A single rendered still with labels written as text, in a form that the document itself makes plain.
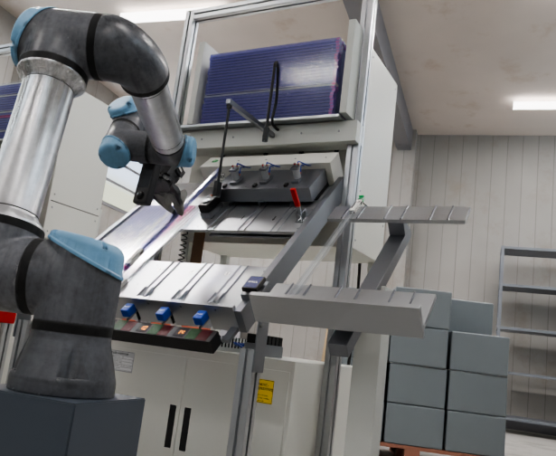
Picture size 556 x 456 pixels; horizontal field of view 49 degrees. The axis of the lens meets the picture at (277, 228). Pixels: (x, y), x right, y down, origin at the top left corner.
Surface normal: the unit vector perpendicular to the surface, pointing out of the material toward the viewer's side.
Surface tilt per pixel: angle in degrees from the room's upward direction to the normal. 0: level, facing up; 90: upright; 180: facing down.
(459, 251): 90
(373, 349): 90
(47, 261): 71
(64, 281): 90
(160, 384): 90
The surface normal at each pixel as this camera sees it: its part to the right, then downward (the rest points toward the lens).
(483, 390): -0.05, -0.20
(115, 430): 0.94, 0.05
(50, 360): -0.01, -0.48
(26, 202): 0.73, -0.16
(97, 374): 0.83, -0.29
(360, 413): -0.45, -0.22
